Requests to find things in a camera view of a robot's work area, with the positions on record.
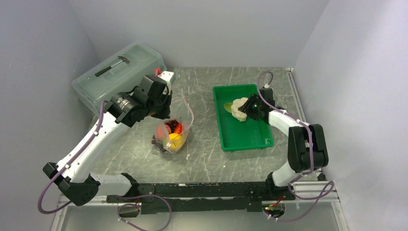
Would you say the white cauliflower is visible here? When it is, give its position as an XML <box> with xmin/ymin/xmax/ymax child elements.
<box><xmin>224</xmin><ymin>97</ymin><xmax>248</xmax><ymax>122</ymax></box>

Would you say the dark red grape bunch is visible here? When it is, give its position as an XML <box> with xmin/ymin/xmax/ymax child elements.
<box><xmin>165</xmin><ymin>119</ymin><xmax>179</xmax><ymax>133</ymax></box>

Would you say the pink peach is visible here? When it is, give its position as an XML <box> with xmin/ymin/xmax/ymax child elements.
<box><xmin>155</xmin><ymin>124</ymin><xmax>172</xmax><ymax>140</ymax></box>

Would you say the clear zip top bag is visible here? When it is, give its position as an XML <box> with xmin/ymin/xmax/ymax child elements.
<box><xmin>151</xmin><ymin>97</ymin><xmax>194</xmax><ymax>154</ymax></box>

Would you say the red orange mango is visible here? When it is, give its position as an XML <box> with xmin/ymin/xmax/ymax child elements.
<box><xmin>173</xmin><ymin>123</ymin><xmax>183</xmax><ymax>134</ymax></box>

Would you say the orange fruit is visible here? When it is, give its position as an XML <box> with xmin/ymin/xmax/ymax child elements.
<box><xmin>167</xmin><ymin>133</ymin><xmax>184</xmax><ymax>152</ymax></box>

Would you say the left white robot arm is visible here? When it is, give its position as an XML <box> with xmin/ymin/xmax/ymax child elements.
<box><xmin>43</xmin><ymin>71</ymin><xmax>175</xmax><ymax>206</ymax></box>

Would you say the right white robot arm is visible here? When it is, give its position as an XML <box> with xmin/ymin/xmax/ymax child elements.
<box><xmin>237</xmin><ymin>88</ymin><xmax>329</xmax><ymax>200</ymax></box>

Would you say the green plastic tray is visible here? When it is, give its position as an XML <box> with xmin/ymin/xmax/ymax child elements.
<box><xmin>213</xmin><ymin>84</ymin><xmax>274</xmax><ymax>152</ymax></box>

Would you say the clear plastic storage box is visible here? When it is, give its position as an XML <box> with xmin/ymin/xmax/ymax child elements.
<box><xmin>72</xmin><ymin>41</ymin><xmax>166</xmax><ymax>114</ymax></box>

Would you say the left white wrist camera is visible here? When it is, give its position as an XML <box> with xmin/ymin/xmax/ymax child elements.
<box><xmin>153</xmin><ymin>68</ymin><xmax>175</xmax><ymax>87</ymax></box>

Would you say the black handled hammer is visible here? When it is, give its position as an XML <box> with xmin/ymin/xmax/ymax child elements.
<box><xmin>95</xmin><ymin>56</ymin><xmax>130</xmax><ymax>77</ymax></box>

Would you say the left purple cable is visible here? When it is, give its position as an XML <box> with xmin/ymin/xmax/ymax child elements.
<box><xmin>37</xmin><ymin>100</ymin><xmax>107</xmax><ymax>215</ymax></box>

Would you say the purple cable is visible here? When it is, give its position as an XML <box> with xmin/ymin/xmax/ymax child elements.
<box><xmin>37</xmin><ymin>100</ymin><xmax>107</xmax><ymax>215</ymax></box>
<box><xmin>256</xmin><ymin>71</ymin><xmax>335</xmax><ymax>223</ymax></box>

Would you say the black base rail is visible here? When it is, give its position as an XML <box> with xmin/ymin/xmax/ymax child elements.
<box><xmin>107</xmin><ymin>181</ymin><xmax>295</xmax><ymax>215</ymax></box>

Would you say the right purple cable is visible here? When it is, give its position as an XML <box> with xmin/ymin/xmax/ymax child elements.
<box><xmin>256</xmin><ymin>71</ymin><xmax>335</xmax><ymax>223</ymax></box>

